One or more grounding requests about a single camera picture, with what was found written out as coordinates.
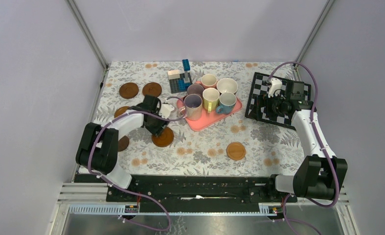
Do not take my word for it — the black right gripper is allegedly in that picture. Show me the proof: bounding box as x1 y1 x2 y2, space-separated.
248 91 289 121

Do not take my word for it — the dark brown wooden coaster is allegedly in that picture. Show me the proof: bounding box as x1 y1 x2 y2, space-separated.
142 82 162 97
119 82 139 99
151 127 174 147
114 106 129 118

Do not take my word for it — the tall pink beige mug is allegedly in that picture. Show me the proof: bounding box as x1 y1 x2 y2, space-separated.
179 94 203 121

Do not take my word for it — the light wooden coaster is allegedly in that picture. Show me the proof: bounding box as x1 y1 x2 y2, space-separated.
226 142 246 161

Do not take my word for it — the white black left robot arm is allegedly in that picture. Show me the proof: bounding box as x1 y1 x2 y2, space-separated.
75 95 169 201

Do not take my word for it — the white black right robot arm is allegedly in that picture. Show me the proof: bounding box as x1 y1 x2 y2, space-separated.
254 78 347 202

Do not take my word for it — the white cream cup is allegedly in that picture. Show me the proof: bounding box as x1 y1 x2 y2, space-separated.
216 78 238 94

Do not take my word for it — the building block model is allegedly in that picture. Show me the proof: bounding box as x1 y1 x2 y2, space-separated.
167 59 192 94

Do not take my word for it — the black white chessboard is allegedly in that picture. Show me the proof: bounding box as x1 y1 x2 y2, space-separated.
245 72 313 130

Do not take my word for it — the mauve mug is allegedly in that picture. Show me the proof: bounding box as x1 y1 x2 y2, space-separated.
187 84 205 97

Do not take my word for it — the pink plastic tray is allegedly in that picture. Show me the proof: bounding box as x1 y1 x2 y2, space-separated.
185 99 242 131

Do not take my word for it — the yellow mug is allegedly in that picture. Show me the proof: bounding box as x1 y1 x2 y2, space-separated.
203 88 220 113

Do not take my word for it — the blue floral mug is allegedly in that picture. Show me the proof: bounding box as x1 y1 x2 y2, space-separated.
216 92 237 115

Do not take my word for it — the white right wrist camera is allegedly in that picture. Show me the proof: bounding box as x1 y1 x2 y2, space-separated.
268 78 282 98

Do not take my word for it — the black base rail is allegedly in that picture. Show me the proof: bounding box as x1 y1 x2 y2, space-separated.
106 175 298 213

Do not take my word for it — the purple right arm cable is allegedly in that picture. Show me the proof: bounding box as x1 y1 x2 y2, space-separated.
267 61 341 235

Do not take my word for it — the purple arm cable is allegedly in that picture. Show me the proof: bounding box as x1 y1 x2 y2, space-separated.
87 95 188 232
267 61 341 235

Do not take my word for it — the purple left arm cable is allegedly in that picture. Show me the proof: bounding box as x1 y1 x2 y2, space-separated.
87 95 188 232

